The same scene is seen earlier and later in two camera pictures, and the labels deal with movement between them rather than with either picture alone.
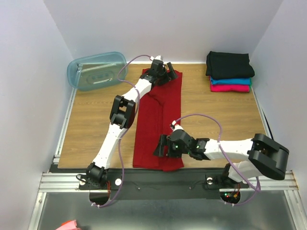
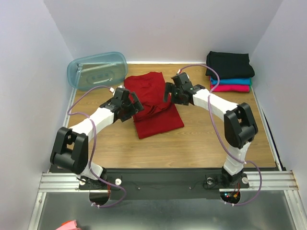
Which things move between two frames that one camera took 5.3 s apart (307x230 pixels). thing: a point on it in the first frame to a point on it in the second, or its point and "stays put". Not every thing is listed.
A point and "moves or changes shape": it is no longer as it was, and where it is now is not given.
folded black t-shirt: [222, 65] stays put
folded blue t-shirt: [245, 81] stays put
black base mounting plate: [164, 184] stays put
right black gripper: [163, 145] to [172, 93]
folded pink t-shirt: [235, 88] stays put
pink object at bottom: [69, 225] stays put
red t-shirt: [157, 111] moves or changes shape
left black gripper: [167, 78] to [137, 106]
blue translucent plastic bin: [90, 72] stays put
